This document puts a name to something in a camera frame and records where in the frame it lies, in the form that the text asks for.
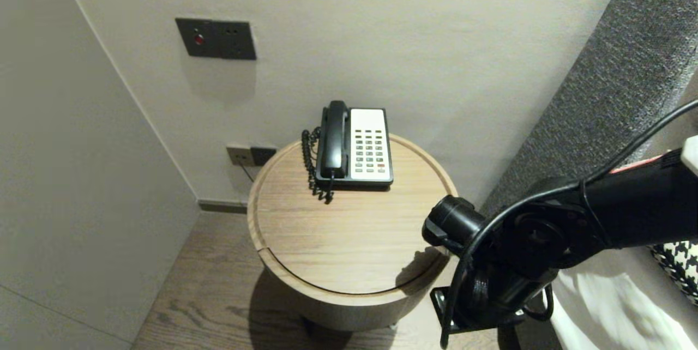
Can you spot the white bed sheet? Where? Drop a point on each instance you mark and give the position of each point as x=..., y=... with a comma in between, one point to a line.
x=616, y=312

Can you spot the beige wall socket plate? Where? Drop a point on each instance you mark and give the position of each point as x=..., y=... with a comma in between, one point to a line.
x=239, y=155

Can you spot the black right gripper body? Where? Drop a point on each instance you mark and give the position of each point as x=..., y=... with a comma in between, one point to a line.
x=491, y=318

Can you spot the dark grey wall socket plate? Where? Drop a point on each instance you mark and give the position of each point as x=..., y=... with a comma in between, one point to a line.
x=264, y=155

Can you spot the dark wall switch panel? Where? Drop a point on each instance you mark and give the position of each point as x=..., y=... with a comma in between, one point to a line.
x=218, y=39

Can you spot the grey upholstered bed headboard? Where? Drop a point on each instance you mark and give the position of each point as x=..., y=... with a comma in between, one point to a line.
x=616, y=66

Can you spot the black and white desk telephone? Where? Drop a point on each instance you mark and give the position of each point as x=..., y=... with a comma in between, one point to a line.
x=371, y=145

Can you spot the round wooden bedside table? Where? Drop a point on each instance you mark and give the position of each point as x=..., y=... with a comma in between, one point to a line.
x=338, y=230

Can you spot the black telephone handset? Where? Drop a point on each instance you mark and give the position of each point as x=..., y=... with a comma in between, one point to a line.
x=335, y=143

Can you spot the black white houndstooth pillow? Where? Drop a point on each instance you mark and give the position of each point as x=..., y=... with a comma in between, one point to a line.
x=681, y=268

